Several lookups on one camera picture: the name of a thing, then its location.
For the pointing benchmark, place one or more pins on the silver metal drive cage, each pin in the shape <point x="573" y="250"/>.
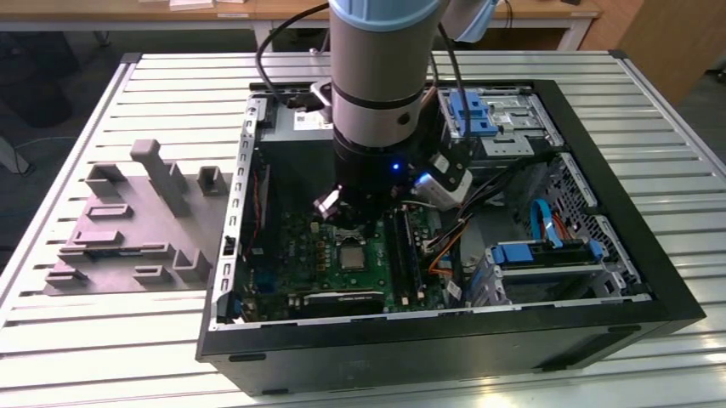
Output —
<point x="504" y="149"/>

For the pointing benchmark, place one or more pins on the white box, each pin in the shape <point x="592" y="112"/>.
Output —
<point x="192" y="5"/>

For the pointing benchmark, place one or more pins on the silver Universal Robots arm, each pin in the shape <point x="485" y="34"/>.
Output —
<point x="380" y="64"/>

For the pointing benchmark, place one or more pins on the blue plastic drive latch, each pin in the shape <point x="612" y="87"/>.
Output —
<point x="479" y="106"/>

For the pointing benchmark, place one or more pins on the grey Dell power supply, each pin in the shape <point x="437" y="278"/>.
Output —
<point x="295" y="170"/>

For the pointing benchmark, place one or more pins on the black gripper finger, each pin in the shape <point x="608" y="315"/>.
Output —
<point x="327" y="206"/>

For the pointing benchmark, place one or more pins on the green motherboard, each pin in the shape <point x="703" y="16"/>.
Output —
<point x="300" y="259"/>

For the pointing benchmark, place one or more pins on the black PC case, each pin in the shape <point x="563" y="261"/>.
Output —
<point x="396" y="361"/>

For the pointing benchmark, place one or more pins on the wooden cabinet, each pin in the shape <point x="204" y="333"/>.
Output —
<point x="668" y="42"/>

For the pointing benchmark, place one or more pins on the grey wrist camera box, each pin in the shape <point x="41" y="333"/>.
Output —
<point x="448" y="191"/>

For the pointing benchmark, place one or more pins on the hard disk in blue carrier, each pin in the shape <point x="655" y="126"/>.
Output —
<point x="512" y="254"/>

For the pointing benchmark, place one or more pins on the RAM stick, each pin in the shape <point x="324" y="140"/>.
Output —
<point x="129" y="253"/>

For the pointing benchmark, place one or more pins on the grey parts rack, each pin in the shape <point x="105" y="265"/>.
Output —
<point x="153" y="212"/>

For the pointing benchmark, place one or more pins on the white stand leg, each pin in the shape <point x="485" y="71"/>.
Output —
<point x="10" y="157"/>

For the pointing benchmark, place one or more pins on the long blue expansion slot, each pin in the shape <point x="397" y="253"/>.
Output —
<point x="265" y="282"/>

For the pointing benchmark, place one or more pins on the silver camera mount bracket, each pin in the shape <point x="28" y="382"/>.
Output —
<point x="320" y="100"/>

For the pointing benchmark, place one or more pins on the black RAM slot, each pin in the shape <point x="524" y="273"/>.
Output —
<point x="396" y="255"/>
<point x="413" y="255"/>

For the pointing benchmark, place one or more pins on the Nvidia graphics card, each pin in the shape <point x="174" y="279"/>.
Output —
<point x="340" y="299"/>

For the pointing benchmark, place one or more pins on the CPU socket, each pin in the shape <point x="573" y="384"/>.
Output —
<point x="367" y="259"/>

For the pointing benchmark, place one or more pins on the metal disk bay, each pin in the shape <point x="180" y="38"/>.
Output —
<point x="549" y="270"/>

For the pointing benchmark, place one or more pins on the black chair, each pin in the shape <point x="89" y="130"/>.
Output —
<point x="40" y="85"/>

